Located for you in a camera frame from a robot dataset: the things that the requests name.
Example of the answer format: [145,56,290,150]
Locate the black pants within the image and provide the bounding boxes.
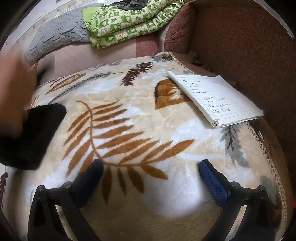
[0,103,67,171]

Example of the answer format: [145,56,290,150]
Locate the dark cloth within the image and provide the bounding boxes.
[117,0,149,11]

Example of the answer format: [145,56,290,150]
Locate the green patterned quilt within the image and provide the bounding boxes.
[82,0,185,49]

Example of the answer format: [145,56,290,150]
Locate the brown fabric sofa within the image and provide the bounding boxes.
[164,0,296,150]

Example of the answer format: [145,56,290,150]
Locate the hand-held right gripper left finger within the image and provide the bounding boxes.
[27,159,104,241]

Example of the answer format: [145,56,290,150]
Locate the grey and white patchwork quilt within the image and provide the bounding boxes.
[4,0,105,68]

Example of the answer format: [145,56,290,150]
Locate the leaf print fleece blanket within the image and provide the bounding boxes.
[0,52,288,241]

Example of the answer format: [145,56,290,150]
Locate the lined paper notebook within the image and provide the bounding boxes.
[166,70,264,128]

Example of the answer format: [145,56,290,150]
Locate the person's left forearm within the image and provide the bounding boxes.
[0,54,40,140]

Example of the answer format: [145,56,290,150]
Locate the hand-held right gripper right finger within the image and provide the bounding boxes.
[199,159,275,241]

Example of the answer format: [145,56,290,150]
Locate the pink mat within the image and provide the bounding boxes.
[38,30,172,82]

